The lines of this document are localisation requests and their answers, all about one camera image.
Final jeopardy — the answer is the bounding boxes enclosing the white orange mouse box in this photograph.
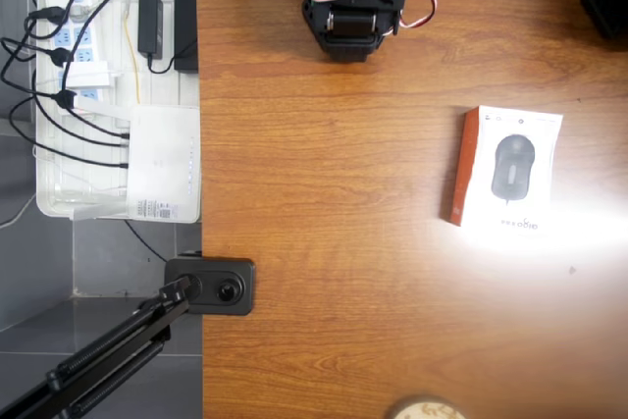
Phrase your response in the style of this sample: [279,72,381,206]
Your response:
[448,104,564,236]

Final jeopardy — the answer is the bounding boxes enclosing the black stand clamp base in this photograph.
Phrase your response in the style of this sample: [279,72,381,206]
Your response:
[164,255,257,317]

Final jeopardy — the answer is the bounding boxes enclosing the white router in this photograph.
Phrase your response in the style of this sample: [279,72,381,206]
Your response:
[72,94,203,225]

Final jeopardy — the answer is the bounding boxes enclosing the wide black power adapter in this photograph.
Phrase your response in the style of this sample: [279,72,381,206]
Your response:
[173,0,200,74]

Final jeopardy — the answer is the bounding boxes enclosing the slim black power adapter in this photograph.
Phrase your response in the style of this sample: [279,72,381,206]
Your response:
[136,0,165,59]

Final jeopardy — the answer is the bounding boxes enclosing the white charger plug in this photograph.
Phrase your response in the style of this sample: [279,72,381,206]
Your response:
[65,60,113,91]

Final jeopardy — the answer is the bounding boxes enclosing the round wooden coaster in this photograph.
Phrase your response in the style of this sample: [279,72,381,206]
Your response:
[387,393,467,419]

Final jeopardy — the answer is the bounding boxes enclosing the black power plug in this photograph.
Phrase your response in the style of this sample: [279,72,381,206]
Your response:
[53,89,78,111]
[51,47,75,70]
[24,5,68,40]

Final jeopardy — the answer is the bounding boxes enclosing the white power strip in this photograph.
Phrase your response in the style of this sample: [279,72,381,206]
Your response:
[51,0,109,106]

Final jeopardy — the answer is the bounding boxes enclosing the white plastic cable tray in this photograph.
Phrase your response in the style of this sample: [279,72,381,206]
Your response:
[34,0,213,225]

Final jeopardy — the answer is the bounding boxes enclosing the black router cable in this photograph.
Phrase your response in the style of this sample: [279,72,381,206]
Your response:
[8,97,131,148]
[31,68,131,139]
[8,114,131,169]

